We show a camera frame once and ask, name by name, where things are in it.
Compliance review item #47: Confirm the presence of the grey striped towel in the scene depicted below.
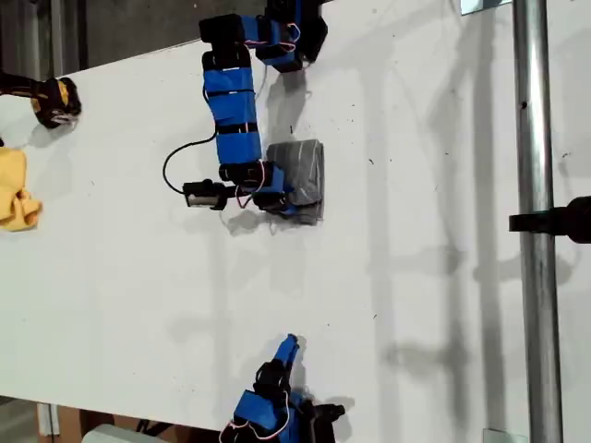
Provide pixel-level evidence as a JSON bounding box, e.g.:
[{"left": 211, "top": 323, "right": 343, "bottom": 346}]
[{"left": 266, "top": 138, "right": 326, "bottom": 228}]

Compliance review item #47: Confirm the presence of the white box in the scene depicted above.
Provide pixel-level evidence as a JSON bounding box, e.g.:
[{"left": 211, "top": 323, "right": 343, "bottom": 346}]
[{"left": 82, "top": 423, "right": 145, "bottom": 443}]

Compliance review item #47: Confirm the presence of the white table leg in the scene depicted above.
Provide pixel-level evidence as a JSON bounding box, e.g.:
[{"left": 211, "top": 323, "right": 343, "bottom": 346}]
[{"left": 36, "top": 402, "right": 61, "bottom": 437}]

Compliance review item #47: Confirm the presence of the yellow cloth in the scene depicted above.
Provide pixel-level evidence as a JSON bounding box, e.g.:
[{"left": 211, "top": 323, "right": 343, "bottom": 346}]
[{"left": 0, "top": 146, "right": 44, "bottom": 232}]

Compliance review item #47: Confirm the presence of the black clamp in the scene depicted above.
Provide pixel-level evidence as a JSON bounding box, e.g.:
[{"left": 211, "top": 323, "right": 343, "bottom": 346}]
[{"left": 508, "top": 196, "right": 591, "bottom": 245}]

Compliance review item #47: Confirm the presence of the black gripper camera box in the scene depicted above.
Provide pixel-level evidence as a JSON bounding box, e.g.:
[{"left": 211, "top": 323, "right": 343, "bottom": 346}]
[
  {"left": 182, "top": 178, "right": 239, "bottom": 212},
  {"left": 304, "top": 400, "right": 347, "bottom": 443}
]

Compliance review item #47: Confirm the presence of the black camera cable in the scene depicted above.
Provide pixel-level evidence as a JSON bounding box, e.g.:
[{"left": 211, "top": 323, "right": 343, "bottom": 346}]
[{"left": 162, "top": 132, "right": 219, "bottom": 195}]

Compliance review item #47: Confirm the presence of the steel post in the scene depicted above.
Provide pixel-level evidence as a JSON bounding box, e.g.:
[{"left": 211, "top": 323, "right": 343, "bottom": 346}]
[{"left": 511, "top": 0, "right": 565, "bottom": 443}]

